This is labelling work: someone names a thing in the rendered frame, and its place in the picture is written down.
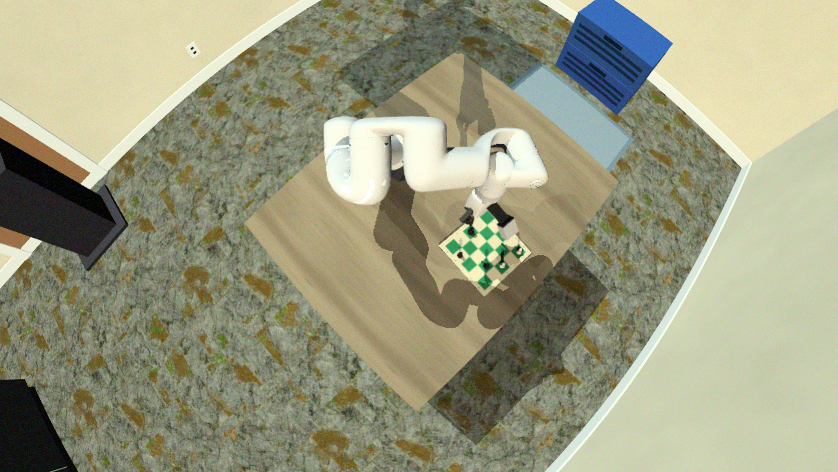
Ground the green and cream chessboard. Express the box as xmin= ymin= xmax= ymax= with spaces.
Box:
xmin=439 ymin=210 xmax=531 ymax=297

